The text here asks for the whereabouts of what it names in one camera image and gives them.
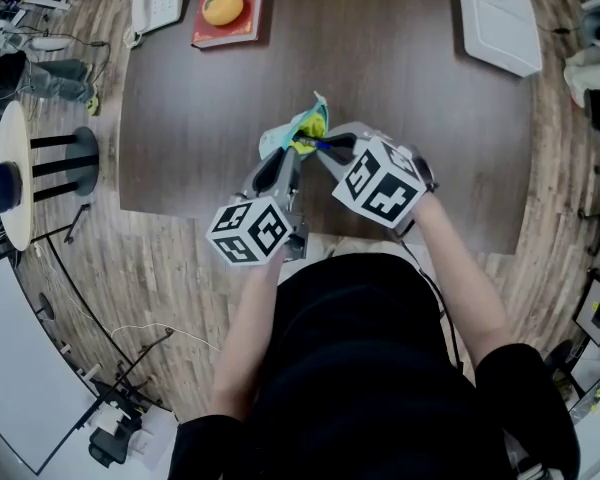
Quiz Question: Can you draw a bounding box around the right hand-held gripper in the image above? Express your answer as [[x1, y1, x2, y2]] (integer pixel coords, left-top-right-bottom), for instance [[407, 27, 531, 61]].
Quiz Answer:
[[314, 120, 440, 239]]

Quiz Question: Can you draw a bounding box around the blue pen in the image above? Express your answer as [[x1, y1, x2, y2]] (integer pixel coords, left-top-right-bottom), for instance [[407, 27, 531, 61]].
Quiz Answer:
[[292, 136, 334, 150]]

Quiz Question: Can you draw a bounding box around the orange toy fruit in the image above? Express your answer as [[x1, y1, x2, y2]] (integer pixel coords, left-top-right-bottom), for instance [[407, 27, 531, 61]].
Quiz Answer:
[[201, 0, 245, 27]]

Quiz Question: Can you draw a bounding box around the white whiteboard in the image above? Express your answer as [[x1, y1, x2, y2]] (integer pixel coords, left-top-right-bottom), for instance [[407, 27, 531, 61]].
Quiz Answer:
[[0, 256, 102, 475]]

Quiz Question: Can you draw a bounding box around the black pot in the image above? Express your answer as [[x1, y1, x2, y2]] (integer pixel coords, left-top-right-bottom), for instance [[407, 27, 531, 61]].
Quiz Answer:
[[0, 161, 24, 215]]

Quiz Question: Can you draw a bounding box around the person's black top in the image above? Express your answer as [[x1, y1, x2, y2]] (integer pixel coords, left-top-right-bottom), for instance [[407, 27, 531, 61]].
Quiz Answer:
[[168, 252, 581, 480]]

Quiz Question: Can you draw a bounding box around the white flat box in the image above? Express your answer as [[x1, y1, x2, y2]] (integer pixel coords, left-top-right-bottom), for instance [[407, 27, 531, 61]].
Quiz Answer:
[[458, 0, 544, 78]]

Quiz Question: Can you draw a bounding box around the person's left forearm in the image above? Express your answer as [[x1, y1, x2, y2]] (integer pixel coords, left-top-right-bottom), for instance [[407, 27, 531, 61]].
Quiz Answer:
[[210, 247, 286, 422]]

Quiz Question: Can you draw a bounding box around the round light table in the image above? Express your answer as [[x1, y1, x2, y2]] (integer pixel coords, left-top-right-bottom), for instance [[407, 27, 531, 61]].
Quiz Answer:
[[0, 100, 100, 253]]

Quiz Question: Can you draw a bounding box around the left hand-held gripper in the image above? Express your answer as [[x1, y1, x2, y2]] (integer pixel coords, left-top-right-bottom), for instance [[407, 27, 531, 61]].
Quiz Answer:
[[205, 147, 310, 269]]

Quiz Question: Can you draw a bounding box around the person's right forearm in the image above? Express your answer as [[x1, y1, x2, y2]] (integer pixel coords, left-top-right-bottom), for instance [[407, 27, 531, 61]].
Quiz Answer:
[[413, 195, 514, 377]]

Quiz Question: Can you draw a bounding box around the black stand foot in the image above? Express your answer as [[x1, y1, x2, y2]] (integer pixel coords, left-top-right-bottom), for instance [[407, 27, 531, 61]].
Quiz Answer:
[[62, 202, 92, 245]]

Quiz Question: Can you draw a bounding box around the light blue pencil pouch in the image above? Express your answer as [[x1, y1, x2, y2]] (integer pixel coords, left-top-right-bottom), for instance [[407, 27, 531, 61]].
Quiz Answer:
[[258, 91, 330, 162]]

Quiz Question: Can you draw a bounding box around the black floor stand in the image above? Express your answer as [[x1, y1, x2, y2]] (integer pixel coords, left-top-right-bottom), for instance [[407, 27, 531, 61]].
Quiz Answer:
[[87, 327, 176, 469]]

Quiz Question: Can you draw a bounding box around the white floor cable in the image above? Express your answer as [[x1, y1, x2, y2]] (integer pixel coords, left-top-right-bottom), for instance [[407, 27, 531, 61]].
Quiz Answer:
[[110, 321, 221, 353]]

